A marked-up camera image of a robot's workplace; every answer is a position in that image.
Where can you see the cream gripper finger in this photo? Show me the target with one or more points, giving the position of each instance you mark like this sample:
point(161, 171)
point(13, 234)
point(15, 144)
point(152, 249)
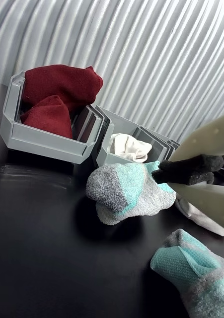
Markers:
point(208, 141)
point(206, 206)

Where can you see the white sock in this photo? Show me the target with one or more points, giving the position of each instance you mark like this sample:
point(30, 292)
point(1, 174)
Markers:
point(126, 146)
point(191, 211)

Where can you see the teal and grey sock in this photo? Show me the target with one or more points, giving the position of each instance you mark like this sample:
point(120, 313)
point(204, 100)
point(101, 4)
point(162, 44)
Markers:
point(191, 273)
point(131, 191)

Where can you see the dark red sock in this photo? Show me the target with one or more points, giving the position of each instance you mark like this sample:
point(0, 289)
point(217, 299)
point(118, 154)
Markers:
point(64, 82)
point(49, 116)

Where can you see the grey plastic bin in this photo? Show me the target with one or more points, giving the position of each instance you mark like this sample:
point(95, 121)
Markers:
point(109, 157)
point(42, 141)

